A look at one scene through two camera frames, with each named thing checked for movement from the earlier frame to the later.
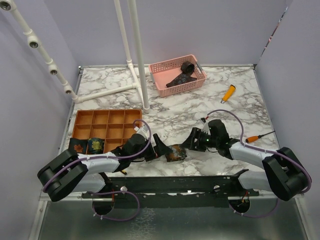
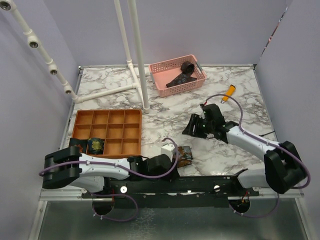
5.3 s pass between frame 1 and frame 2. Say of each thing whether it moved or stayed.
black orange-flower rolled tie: stayed
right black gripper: moved
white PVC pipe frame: stayed
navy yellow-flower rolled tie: stayed
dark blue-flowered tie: stayed
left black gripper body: moved
